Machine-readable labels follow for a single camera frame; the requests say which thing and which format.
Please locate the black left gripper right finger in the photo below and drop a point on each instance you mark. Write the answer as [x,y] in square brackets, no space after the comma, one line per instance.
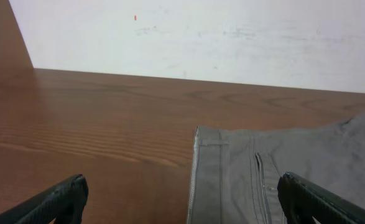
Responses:
[304,202]

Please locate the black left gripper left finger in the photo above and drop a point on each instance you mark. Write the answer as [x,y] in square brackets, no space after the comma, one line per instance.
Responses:
[62,203]

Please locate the grey shorts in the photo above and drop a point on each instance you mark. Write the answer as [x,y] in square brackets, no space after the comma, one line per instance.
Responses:
[235,173]

